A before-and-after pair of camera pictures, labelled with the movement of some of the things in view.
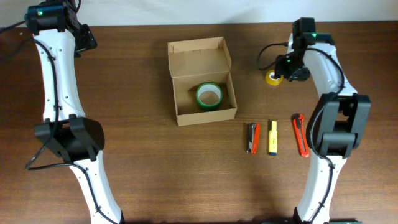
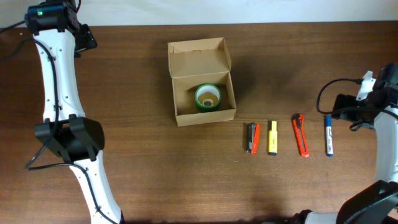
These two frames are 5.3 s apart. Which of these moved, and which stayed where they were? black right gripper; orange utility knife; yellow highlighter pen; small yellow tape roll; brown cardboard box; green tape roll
Moved: black right gripper; small yellow tape roll
Stayed: brown cardboard box; orange utility knife; green tape roll; yellow highlighter pen
